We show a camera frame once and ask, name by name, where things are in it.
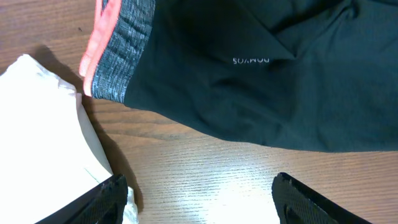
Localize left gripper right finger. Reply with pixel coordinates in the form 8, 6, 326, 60
272, 172, 371, 224

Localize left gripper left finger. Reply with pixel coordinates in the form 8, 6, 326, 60
37, 174, 127, 224

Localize black leggings with red waistband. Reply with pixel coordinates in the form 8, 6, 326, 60
79, 0, 397, 152

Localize folded white garment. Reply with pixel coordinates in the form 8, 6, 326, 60
1, 54, 113, 223

